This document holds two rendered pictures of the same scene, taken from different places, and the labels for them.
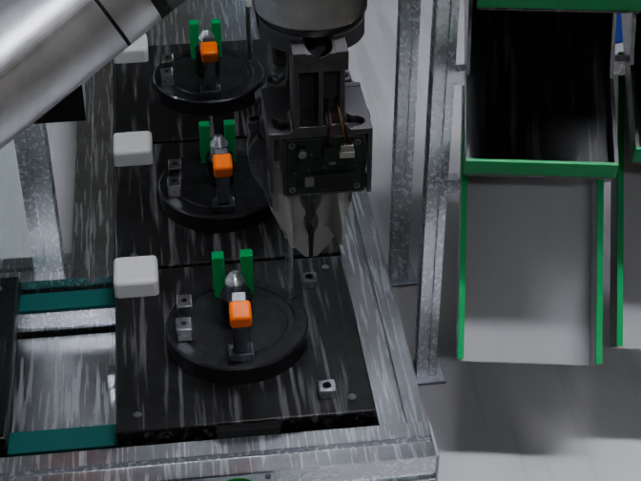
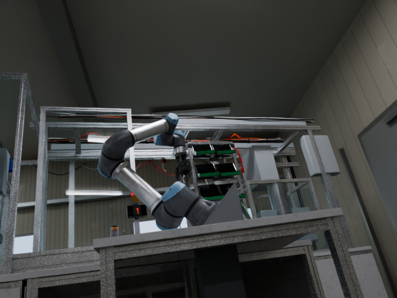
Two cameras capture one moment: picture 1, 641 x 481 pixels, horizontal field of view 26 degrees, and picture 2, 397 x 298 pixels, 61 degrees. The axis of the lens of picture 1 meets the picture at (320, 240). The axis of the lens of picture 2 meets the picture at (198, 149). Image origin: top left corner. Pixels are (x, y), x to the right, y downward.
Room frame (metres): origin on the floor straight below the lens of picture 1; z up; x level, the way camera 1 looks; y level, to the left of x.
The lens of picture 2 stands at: (-0.97, 0.32, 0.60)
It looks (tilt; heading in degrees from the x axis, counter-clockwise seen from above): 25 degrees up; 347
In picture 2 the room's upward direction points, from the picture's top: 10 degrees counter-clockwise
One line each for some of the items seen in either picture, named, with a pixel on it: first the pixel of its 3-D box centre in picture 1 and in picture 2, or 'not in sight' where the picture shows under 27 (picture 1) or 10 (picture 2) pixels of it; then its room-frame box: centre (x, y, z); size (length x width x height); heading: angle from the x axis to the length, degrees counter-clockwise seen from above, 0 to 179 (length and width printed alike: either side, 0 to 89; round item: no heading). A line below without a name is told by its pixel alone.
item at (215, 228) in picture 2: not in sight; (211, 244); (0.53, -0.02, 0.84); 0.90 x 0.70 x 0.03; 86
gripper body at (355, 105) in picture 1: (313, 96); (182, 164); (0.83, 0.00, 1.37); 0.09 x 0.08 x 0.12; 7
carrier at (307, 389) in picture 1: (236, 303); not in sight; (1.04, 0.08, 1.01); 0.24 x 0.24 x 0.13; 7
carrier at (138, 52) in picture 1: (207, 57); not in sight; (1.53, 0.14, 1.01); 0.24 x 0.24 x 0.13; 7
